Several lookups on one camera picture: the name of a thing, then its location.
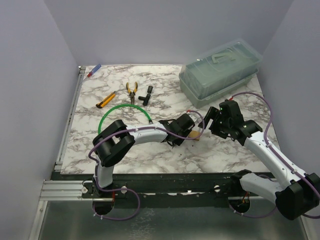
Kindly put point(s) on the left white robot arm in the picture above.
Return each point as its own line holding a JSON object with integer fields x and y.
{"x": 113, "y": 143}

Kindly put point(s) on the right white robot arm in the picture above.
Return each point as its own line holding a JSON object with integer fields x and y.
{"x": 294, "y": 192}

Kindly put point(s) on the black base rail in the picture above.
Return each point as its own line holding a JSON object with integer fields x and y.
{"x": 176, "y": 190}

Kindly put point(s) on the yellow handled pliers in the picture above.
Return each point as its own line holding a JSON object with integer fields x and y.
{"x": 132, "y": 92}

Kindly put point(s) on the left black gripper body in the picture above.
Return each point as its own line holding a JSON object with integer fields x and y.
{"x": 177, "y": 142}

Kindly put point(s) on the black T-shaped tool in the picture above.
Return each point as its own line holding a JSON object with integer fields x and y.
{"x": 145, "y": 99}

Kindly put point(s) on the brass padlock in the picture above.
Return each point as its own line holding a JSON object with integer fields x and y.
{"x": 195, "y": 135}

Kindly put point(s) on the translucent green plastic toolbox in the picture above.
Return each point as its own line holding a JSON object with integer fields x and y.
{"x": 219, "y": 72}

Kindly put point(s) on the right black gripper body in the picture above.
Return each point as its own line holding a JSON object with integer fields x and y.
{"x": 219, "y": 126}

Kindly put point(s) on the yellow utility knife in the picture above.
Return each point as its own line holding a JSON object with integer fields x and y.
{"x": 106, "y": 100}

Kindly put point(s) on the aluminium frame rail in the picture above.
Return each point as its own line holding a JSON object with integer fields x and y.
{"x": 64, "y": 190}

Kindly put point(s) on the blue red screwdriver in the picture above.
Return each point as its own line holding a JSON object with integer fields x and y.
{"x": 95, "y": 69}

